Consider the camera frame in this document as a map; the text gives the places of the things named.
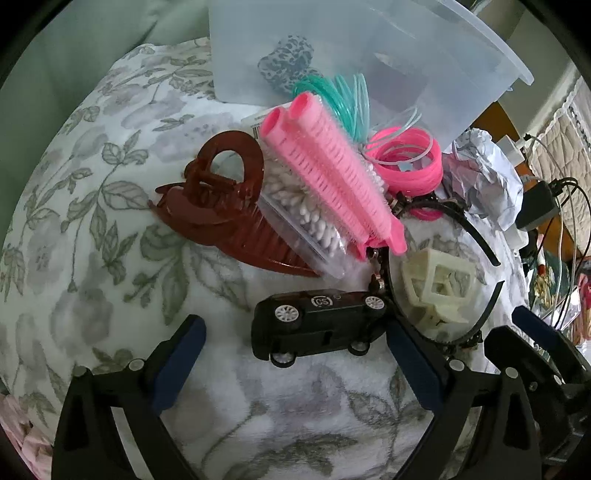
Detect pink hair rollers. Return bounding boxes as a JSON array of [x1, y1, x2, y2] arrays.
[[259, 92, 409, 258]]

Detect floral blanket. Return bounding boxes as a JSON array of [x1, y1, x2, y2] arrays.
[[0, 37, 525, 480]]

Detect pink cloth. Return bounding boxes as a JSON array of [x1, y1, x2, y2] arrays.
[[0, 392, 52, 477]]

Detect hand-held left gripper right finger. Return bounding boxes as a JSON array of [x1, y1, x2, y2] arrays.
[[385, 318, 541, 480]]

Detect black toy car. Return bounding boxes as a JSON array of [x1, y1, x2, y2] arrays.
[[250, 290, 394, 369]]

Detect beige quilted bedcover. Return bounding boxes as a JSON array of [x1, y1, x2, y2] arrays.
[[526, 76, 591, 178]]

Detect bunch of pink jelly bracelets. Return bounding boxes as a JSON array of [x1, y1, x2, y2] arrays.
[[365, 127, 445, 221]]

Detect white plastic wrap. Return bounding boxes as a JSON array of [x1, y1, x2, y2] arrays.
[[445, 129, 526, 232]]

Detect dark green printed cloth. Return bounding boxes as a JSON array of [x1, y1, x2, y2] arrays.
[[526, 249, 591, 333]]

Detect clear pack of cotton swabs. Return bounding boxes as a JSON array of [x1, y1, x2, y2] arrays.
[[240, 114, 348, 280]]

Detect clear plastic storage container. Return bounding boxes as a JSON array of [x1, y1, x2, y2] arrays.
[[208, 0, 534, 151]]

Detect black power adapter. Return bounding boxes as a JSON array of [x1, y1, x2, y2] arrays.
[[515, 180, 560, 232]]

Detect small metal clasp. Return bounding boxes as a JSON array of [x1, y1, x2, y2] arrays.
[[367, 249, 387, 292]]

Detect black headband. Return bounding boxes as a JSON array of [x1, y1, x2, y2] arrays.
[[387, 193, 507, 348]]

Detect brown hair claw clip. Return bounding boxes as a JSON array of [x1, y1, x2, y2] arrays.
[[148, 130, 324, 278]]

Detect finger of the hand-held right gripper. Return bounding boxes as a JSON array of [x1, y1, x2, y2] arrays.
[[512, 305, 591, 384], [485, 325, 561, 388]]

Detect black cable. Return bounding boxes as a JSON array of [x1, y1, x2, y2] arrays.
[[538, 176, 591, 296]]

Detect leopard print scrunchie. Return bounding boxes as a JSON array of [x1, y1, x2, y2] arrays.
[[256, 34, 324, 95]]

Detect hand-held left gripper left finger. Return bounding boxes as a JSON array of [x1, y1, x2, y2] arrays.
[[51, 315, 207, 480]]

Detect green curtain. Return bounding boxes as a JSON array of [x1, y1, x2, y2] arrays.
[[0, 0, 213, 232]]

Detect bunch of teal jelly bracelets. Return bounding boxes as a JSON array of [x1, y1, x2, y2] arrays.
[[293, 73, 371, 139]]

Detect clear jelly bracelet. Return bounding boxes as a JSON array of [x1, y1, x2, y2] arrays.
[[369, 108, 440, 168]]

